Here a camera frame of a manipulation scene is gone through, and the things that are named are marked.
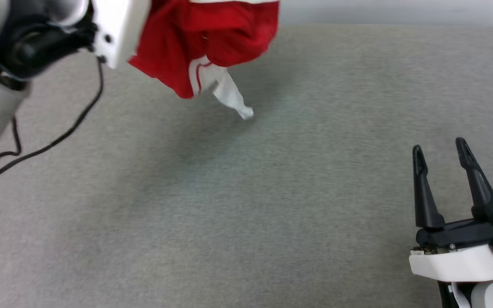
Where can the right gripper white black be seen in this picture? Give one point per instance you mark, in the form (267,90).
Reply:
(452,263)

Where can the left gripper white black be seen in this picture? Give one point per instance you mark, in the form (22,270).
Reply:
(120,25)

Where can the red and white basketball jersey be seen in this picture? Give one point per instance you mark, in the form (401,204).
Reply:
(212,34)

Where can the grey fabric sofa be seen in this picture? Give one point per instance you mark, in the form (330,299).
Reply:
(246,205)

